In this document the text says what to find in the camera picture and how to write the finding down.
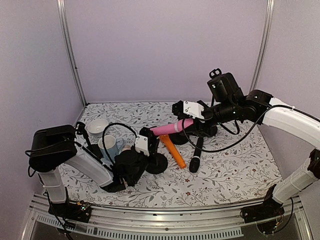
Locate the orange microphone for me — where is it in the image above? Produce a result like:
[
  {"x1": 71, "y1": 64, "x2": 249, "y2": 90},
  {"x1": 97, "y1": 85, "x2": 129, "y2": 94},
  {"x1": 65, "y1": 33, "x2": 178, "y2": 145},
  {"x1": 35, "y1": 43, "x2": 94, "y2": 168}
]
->
[{"x1": 159, "y1": 134, "x2": 187, "y2": 169}]

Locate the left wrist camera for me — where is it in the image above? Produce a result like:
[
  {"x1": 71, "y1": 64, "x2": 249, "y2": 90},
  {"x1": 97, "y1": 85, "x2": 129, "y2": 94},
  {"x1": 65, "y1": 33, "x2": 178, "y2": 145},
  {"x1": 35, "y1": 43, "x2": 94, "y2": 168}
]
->
[{"x1": 134, "y1": 127, "x2": 154, "y2": 157}]

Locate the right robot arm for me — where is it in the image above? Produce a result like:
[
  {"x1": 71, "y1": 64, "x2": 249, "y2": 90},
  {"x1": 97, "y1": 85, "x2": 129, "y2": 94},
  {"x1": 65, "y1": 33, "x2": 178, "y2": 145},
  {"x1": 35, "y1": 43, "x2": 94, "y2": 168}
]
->
[{"x1": 184, "y1": 72, "x2": 320, "y2": 206}]

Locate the far left black stand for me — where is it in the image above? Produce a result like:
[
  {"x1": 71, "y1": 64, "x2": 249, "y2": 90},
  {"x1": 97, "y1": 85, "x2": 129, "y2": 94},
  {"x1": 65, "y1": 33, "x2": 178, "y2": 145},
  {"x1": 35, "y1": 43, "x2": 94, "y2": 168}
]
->
[{"x1": 75, "y1": 121, "x2": 103, "y2": 160}]

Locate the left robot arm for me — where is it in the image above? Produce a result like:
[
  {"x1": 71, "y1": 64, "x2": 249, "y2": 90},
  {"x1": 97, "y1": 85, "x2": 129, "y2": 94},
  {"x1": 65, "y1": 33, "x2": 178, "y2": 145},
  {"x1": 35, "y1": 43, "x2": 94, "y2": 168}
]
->
[{"x1": 25, "y1": 124, "x2": 168, "y2": 205}]

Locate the white ceramic bowl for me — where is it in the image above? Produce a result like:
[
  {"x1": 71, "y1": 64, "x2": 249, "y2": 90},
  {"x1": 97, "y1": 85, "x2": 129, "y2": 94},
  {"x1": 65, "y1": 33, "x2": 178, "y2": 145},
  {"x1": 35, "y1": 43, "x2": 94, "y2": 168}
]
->
[{"x1": 86, "y1": 118, "x2": 109, "y2": 138}]

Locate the aluminium frame post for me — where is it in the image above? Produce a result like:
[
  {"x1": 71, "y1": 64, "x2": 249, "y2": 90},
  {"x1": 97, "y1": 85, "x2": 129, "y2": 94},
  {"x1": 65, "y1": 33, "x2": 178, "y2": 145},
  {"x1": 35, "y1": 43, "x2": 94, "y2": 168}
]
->
[
  {"x1": 249, "y1": 0, "x2": 275, "y2": 92},
  {"x1": 56, "y1": 0, "x2": 87, "y2": 107}
]

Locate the black microphone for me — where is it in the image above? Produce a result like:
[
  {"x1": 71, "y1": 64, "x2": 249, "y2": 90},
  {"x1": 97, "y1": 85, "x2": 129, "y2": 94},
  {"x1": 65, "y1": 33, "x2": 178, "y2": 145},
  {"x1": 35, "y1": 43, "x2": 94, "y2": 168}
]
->
[{"x1": 189, "y1": 137, "x2": 204, "y2": 173}]

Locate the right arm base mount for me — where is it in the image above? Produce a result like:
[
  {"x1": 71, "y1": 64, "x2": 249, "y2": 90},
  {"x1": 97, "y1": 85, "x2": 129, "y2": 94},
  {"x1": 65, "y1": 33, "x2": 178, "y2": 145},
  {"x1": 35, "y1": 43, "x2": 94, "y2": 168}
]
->
[{"x1": 239, "y1": 192, "x2": 285, "y2": 223}]

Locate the left aluminium frame post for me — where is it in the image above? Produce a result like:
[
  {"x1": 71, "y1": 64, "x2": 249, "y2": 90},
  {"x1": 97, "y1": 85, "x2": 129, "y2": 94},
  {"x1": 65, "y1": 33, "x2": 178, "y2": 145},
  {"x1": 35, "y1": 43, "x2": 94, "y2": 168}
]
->
[{"x1": 56, "y1": 0, "x2": 87, "y2": 107}]

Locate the right aluminium frame post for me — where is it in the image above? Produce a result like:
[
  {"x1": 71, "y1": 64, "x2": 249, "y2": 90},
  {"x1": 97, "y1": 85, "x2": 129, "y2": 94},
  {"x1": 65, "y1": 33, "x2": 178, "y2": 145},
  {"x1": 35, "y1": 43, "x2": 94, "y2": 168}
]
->
[{"x1": 249, "y1": 0, "x2": 275, "y2": 92}]

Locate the short black mic stand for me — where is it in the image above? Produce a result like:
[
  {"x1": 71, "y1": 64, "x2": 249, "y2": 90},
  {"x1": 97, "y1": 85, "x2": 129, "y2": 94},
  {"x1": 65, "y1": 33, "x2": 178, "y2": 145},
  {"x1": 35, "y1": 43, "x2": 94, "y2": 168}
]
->
[{"x1": 145, "y1": 153, "x2": 168, "y2": 175}]

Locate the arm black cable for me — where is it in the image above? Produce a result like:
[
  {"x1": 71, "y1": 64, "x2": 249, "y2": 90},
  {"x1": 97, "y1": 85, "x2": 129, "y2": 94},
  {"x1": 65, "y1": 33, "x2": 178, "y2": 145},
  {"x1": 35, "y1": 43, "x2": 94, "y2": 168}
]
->
[
  {"x1": 101, "y1": 122, "x2": 138, "y2": 168},
  {"x1": 181, "y1": 104, "x2": 298, "y2": 153}
]

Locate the pink microphone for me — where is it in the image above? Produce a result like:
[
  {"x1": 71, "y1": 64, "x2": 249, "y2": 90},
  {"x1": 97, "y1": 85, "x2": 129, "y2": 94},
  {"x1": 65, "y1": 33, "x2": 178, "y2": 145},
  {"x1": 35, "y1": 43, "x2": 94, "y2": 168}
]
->
[{"x1": 150, "y1": 118, "x2": 194, "y2": 136}]

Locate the middle black mic stand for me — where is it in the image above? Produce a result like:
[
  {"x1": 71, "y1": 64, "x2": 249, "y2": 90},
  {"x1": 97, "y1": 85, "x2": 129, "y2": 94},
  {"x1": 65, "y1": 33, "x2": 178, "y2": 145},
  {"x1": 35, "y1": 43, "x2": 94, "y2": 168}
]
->
[{"x1": 168, "y1": 133, "x2": 189, "y2": 145}]

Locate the light blue mug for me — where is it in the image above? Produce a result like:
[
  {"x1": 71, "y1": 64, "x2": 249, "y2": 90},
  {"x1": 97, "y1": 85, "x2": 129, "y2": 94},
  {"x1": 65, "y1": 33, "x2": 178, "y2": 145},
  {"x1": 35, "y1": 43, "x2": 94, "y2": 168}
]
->
[{"x1": 98, "y1": 135, "x2": 125, "y2": 164}]

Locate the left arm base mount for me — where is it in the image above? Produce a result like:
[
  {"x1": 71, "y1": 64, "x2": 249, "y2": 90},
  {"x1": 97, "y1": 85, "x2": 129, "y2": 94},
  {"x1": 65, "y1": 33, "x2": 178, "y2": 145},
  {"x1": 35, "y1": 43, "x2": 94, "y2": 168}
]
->
[{"x1": 48, "y1": 200, "x2": 92, "y2": 223}]

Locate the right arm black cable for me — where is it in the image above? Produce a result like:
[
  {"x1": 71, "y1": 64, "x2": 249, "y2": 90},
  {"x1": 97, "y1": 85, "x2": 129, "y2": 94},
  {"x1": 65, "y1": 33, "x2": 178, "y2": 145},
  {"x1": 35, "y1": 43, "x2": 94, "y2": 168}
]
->
[{"x1": 181, "y1": 104, "x2": 298, "y2": 153}]

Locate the tall black mic stand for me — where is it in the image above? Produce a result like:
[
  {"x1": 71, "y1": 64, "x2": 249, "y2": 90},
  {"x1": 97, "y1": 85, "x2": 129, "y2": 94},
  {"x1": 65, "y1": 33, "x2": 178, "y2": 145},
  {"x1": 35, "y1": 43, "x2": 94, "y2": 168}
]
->
[{"x1": 199, "y1": 67, "x2": 223, "y2": 137}]

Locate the aluminium front rail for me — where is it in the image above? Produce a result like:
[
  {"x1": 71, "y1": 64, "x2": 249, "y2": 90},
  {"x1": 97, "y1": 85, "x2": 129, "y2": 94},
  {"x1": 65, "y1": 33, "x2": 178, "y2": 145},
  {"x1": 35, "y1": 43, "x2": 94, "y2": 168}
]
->
[{"x1": 21, "y1": 195, "x2": 315, "y2": 240}]

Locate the beige microphone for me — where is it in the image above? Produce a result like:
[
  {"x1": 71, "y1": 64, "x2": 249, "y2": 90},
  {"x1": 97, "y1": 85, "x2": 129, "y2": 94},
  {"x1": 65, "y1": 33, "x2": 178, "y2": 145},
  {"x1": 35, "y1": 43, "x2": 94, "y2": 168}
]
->
[{"x1": 121, "y1": 144, "x2": 132, "y2": 152}]

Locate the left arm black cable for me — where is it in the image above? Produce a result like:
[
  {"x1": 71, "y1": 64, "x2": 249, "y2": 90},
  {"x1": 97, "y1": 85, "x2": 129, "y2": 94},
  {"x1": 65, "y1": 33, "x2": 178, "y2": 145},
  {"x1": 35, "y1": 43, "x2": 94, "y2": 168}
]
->
[{"x1": 101, "y1": 122, "x2": 138, "y2": 168}]

